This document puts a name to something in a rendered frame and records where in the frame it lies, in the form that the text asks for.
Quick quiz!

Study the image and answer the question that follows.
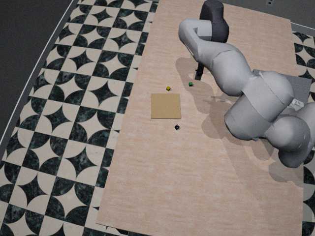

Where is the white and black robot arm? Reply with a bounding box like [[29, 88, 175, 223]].
[[178, 0, 315, 168]]

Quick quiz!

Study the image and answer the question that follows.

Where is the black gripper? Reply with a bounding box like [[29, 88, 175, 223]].
[[195, 63, 204, 81]]

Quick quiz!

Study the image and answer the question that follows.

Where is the tan square mat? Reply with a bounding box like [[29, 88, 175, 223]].
[[151, 93, 181, 119]]

